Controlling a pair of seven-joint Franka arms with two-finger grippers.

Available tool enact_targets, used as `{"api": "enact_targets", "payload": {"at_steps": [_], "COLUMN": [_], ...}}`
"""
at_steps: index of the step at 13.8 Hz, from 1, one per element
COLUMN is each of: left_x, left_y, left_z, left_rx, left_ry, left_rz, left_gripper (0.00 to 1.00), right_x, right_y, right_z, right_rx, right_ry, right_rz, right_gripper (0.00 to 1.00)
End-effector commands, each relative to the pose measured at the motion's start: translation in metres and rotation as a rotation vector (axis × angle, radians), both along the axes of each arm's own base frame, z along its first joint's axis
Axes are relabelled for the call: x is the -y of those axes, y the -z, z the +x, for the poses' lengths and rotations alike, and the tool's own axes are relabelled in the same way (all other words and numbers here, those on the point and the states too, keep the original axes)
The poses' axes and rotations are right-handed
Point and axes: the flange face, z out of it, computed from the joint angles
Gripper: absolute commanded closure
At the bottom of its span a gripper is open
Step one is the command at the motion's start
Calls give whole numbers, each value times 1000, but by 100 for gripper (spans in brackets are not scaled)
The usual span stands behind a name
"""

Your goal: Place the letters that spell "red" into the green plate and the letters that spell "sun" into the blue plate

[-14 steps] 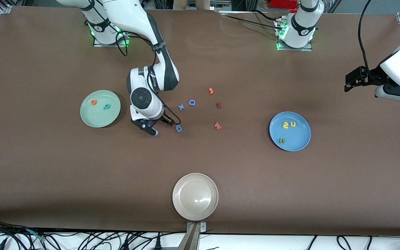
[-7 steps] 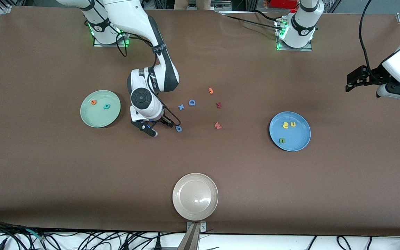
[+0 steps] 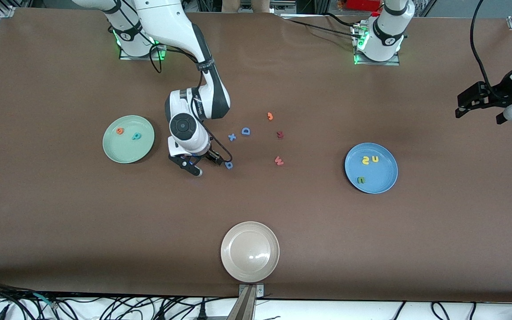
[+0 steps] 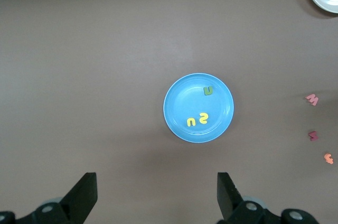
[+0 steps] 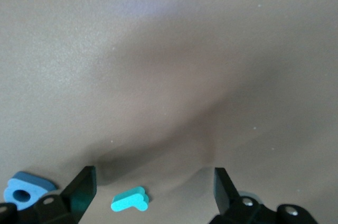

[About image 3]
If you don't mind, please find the pale green plate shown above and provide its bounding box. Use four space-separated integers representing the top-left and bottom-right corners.
102 115 155 164

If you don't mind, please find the beige plate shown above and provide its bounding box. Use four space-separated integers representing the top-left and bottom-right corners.
220 221 280 283

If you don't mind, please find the blue plate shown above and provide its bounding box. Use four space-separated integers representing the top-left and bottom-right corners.
344 143 399 194

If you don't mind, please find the red box behind table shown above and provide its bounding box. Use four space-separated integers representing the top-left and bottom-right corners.
347 0 381 12

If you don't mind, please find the person behind table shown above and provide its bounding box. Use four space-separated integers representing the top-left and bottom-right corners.
222 0 271 13

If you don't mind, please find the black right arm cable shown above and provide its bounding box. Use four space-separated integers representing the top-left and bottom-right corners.
149 42 233 163

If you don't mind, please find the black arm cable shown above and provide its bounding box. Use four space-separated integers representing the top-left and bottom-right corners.
469 0 502 96
149 42 233 163

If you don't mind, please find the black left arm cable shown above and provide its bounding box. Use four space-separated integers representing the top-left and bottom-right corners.
469 0 502 96

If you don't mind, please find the metal camera post bracket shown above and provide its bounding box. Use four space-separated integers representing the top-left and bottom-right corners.
227 284 265 320

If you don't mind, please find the black cable on table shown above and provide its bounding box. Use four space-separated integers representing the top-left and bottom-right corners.
283 17 359 38
323 12 364 30

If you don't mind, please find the teal floor cable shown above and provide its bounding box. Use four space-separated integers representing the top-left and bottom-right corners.
32 292 59 310

